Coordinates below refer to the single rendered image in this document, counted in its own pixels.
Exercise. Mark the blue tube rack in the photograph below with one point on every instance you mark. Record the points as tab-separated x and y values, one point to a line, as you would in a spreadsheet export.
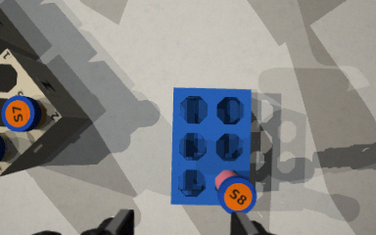
199	141

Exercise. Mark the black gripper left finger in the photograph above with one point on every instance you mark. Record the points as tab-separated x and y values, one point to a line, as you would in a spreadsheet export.
121	224

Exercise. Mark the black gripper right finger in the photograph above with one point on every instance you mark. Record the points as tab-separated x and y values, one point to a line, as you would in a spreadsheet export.
242	225

